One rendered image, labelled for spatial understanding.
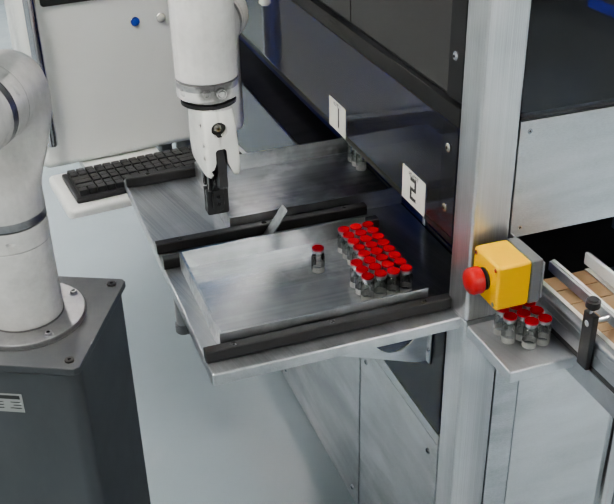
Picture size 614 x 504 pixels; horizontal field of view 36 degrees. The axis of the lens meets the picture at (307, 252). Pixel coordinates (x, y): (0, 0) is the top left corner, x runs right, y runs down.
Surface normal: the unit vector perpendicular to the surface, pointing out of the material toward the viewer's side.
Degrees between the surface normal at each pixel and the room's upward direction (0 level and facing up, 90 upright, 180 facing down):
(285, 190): 0
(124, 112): 90
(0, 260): 90
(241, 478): 0
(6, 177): 28
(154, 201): 0
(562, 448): 90
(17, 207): 83
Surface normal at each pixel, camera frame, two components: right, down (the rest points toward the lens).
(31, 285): 0.58, 0.40
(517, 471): 0.34, 0.47
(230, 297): -0.02, -0.86
